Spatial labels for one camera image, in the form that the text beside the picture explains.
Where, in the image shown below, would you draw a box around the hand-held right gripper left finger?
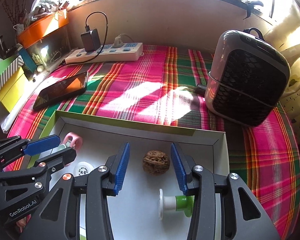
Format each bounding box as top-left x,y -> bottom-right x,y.
19,142 -> 130,240

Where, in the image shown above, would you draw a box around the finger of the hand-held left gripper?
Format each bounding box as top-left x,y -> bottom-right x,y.
0,135 -> 61,170
0,147 -> 77,203

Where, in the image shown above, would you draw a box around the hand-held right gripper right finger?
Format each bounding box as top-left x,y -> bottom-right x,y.
170,142 -> 282,240

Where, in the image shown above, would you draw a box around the brown walnut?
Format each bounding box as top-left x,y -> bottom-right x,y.
142,150 -> 171,173

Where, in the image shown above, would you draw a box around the green white cardboard box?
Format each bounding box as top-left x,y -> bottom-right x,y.
27,109 -> 231,240

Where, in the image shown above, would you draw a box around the white round cap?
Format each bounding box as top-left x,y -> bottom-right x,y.
74,161 -> 97,178

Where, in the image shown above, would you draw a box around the green white spool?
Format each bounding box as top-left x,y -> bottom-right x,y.
158,189 -> 195,220

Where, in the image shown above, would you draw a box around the clear plastic bag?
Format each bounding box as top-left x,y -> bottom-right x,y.
0,90 -> 38,134

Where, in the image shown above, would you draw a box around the black smartphone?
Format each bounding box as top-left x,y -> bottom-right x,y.
33,71 -> 88,110

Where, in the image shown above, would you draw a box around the yellow box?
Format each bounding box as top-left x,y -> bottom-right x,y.
0,66 -> 28,113

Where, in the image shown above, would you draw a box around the striped box with green lid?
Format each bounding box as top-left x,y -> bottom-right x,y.
0,54 -> 24,104

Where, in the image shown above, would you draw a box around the teal box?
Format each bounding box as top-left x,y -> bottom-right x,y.
17,46 -> 38,73

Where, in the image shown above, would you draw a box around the pink green plaid blanket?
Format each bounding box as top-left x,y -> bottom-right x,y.
7,44 -> 300,233

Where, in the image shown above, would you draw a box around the dark printed box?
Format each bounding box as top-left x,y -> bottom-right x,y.
25,26 -> 72,68

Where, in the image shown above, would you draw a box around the black grey portable heater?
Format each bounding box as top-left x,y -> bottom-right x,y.
204,27 -> 290,127

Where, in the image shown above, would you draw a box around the orange tray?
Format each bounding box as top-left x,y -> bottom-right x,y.
16,9 -> 70,48

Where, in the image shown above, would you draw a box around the black charger adapter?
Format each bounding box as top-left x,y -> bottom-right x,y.
80,25 -> 102,53

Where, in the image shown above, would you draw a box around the white power strip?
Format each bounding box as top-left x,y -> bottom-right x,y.
65,42 -> 144,64

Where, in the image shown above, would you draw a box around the white plug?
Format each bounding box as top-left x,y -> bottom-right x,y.
113,34 -> 134,48

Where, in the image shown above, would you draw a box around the dried red branches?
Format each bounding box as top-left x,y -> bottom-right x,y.
2,0 -> 20,25

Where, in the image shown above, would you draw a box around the yellow heart-print cloth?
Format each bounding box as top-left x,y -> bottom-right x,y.
262,0 -> 300,143

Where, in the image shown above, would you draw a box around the black window hook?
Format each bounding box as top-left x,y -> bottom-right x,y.
243,0 -> 264,20

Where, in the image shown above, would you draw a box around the black charger cable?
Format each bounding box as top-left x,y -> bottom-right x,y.
61,11 -> 108,65

